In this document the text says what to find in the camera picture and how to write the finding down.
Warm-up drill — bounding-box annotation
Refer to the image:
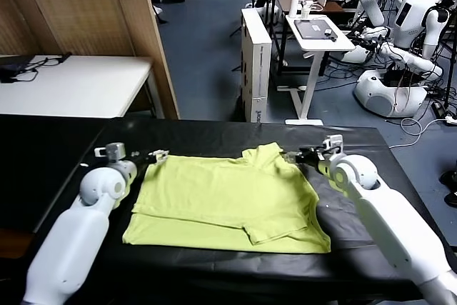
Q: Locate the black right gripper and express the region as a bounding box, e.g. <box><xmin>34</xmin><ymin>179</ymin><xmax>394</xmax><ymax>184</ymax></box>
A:
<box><xmin>283</xmin><ymin>148</ymin><xmax>328</xmax><ymax>170</ymax></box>

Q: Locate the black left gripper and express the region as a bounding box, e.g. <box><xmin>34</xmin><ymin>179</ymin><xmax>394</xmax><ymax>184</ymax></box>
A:
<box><xmin>130</xmin><ymin>149</ymin><xmax>170</xmax><ymax>170</ymax></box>

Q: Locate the yellow-green t-shirt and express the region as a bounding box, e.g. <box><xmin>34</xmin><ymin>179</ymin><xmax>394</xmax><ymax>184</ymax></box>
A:
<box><xmin>121</xmin><ymin>142</ymin><xmax>332</xmax><ymax>255</ymax></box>

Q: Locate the large black table cover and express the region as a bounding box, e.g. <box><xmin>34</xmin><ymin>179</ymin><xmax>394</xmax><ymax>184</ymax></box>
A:
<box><xmin>21</xmin><ymin>119</ymin><xmax>457</xmax><ymax>305</ymax></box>

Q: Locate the white table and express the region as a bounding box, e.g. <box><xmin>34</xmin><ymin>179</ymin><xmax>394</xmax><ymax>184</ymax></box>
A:
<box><xmin>0</xmin><ymin>55</ymin><xmax>155</xmax><ymax>120</ymax></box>

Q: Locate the tall white cardboard box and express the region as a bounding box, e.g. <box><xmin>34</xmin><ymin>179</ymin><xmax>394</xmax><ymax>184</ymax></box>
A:
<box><xmin>240</xmin><ymin>8</ymin><xmax>273</xmax><ymax>124</ymax></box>

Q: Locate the white standing desk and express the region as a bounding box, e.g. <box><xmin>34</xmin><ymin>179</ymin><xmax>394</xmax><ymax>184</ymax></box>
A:
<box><xmin>284</xmin><ymin>15</ymin><xmax>356</xmax><ymax>127</ymax></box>

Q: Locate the small black table cover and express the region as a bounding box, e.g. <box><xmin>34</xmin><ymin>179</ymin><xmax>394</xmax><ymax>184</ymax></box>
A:
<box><xmin>0</xmin><ymin>114</ymin><xmax>111</xmax><ymax>234</ymax></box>

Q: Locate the grey laptop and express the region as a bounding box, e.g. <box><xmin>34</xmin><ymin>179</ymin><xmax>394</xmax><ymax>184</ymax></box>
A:
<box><xmin>293</xmin><ymin>20</ymin><xmax>338</xmax><ymax>41</ymax></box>

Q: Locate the white cup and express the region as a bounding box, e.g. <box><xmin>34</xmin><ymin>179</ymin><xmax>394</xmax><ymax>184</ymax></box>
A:
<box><xmin>299</xmin><ymin>0</ymin><xmax>322</xmax><ymax>20</ymax></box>

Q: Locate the black power strip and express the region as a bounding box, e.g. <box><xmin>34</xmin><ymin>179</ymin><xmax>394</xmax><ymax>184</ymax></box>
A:
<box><xmin>431</xmin><ymin>101</ymin><xmax>457</xmax><ymax>124</ymax></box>

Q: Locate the wooden folding screen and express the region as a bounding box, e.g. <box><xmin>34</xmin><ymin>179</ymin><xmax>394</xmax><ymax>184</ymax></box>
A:
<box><xmin>0</xmin><ymin>0</ymin><xmax>180</xmax><ymax>121</ymax></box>

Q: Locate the black tripod stand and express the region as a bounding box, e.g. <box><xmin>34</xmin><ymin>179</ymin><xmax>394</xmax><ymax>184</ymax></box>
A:
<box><xmin>441</xmin><ymin>22</ymin><xmax>457</xmax><ymax>113</ymax></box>

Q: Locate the black pouch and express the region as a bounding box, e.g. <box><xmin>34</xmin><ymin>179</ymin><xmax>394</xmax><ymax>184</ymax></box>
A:
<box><xmin>0</xmin><ymin>63</ymin><xmax>28</xmax><ymax>84</ymax></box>

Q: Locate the large white humanoid robot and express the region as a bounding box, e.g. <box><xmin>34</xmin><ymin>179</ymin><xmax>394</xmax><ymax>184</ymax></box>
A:
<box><xmin>353</xmin><ymin>0</ymin><xmax>451</xmax><ymax>120</ymax></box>

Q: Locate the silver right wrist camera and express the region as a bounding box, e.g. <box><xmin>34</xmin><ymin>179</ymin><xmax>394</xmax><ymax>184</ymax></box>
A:
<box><xmin>321</xmin><ymin>134</ymin><xmax>345</xmax><ymax>153</ymax></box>

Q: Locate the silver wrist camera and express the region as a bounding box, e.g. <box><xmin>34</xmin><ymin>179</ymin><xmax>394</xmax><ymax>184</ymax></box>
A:
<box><xmin>80</xmin><ymin>142</ymin><xmax>127</xmax><ymax>168</ymax></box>
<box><xmin>321</xmin><ymin>134</ymin><xmax>345</xmax><ymax>153</ymax></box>

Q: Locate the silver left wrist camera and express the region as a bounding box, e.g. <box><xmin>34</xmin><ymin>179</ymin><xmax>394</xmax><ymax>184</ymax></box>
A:
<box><xmin>80</xmin><ymin>142</ymin><xmax>127</xmax><ymax>168</ymax></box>

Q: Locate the white floor cable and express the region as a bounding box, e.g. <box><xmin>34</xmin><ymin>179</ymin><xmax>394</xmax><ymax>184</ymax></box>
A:
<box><xmin>388</xmin><ymin>118</ymin><xmax>447</xmax><ymax>151</ymax></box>

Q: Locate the black cable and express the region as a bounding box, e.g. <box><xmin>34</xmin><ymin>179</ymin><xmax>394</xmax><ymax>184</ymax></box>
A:
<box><xmin>14</xmin><ymin>53</ymin><xmax>74</xmax><ymax>84</ymax></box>

